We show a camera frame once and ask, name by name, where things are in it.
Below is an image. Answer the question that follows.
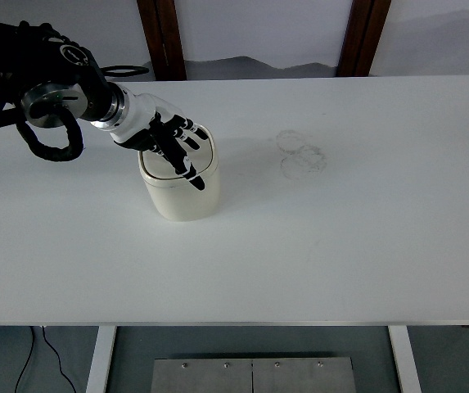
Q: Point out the right brown wooden post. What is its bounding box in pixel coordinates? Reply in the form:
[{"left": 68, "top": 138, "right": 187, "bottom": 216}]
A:
[{"left": 336, "top": 0, "right": 391, "bottom": 77}]

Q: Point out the black corrugated cable loop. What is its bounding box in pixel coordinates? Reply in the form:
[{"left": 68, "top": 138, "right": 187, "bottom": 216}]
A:
[{"left": 15, "top": 106, "right": 85, "bottom": 163}]

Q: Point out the cream lidded trash can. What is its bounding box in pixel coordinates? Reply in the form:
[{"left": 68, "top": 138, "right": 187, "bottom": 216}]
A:
[{"left": 138, "top": 125, "right": 220, "bottom": 222}]

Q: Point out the white table leg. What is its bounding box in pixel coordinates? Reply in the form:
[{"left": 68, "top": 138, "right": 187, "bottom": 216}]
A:
[
  {"left": 388, "top": 326, "right": 422, "bottom": 393},
  {"left": 85, "top": 326, "right": 117, "bottom": 393}
]

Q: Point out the grey metal base plate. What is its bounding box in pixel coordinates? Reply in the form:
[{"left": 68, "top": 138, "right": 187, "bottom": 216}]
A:
[{"left": 151, "top": 357, "right": 357, "bottom": 392}]

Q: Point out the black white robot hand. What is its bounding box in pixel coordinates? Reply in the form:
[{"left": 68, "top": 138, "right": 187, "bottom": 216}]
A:
[{"left": 108, "top": 93, "right": 208, "bottom": 191}]

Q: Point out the left white table leg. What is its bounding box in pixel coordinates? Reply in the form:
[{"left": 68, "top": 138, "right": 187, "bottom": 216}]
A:
[{"left": 85, "top": 326, "right": 117, "bottom": 393}]

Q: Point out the right white table leg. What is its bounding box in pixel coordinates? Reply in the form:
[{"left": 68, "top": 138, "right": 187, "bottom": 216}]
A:
[{"left": 388, "top": 326, "right": 422, "bottom": 393}]

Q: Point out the left brown wooden post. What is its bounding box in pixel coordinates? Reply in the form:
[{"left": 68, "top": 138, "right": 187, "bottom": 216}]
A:
[{"left": 137, "top": 0, "right": 187, "bottom": 81}]

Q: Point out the brown wooden post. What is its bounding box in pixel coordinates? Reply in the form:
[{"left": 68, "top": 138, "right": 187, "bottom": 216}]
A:
[
  {"left": 336, "top": 0, "right": 391, "bottom": 77},
  {"left": 137, "top": 0, "right": 187, "bottom": 81}
]

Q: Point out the thin black floor cable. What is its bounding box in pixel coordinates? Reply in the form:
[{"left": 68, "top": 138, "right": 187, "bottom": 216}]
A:
[{"left": 14, "top": 325, "right": 36, "bottom": 393}]

